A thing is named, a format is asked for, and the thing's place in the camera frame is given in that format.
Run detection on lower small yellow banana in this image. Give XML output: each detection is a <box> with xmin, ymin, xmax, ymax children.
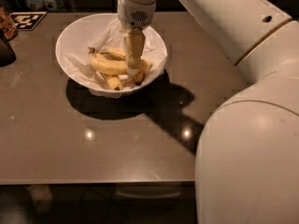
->
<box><xmin>103</xmin><ymin>74</ymin><xmax>123</xmax><ymax>91</ymax></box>

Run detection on black white fiducial marker card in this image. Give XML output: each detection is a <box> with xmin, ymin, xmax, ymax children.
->
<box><xmin>10</xmin><ymin>11</ymin><xmax>47</xmax><ymax>31</ymax></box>

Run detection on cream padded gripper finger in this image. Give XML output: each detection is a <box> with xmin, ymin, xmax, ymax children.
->
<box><xmin>124</xmin><ymin>28</ymin><xmax>146</xmax><ymax>75</ymax></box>

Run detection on large front yellow banana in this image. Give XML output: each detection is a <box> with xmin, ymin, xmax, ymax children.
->
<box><xmin>89</xmin><ymin>48</ymin><xmax>152</xmax><ymax>75</ymax></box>

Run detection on dark round object left edge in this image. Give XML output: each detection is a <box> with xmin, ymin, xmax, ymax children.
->
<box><xmin>0</xmin><ymin>30</ymin><xmax>16</xmax><ymax>66</ymax></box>

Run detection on back yellow banana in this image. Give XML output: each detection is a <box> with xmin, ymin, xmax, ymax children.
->
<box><xmin>100</xmin><ymin>47</ymin><xmax>145</xmax><ymax>86</ymax></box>

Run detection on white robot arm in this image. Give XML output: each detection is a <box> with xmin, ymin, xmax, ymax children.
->
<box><xmin>118</xmin><ymin>0</ymin><xmax>299</xmax><ymax>224</ymax></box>

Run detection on brown patterned object left edge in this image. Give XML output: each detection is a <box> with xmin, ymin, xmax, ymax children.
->
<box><xmin>0</xmin><ymin>7</ymin><xmax>18</xmax><ymax>40</ymax></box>

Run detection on white paper liner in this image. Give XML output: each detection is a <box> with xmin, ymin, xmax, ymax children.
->
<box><xmin>56</xmin><ymin>14</ymin><xmax>167</xmax><ymax>98</ymax></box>

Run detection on white bowl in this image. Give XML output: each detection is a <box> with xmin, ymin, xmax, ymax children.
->
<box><xmin>55</xmin><ymin>14</ymin><xmax>167</xmax><ymax>98</ymax></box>

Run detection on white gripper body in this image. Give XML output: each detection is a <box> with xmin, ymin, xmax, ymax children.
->
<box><xmin>117</xmin><ymin>0</ymin><xmax>157</xmax><ymax>32</ymax></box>

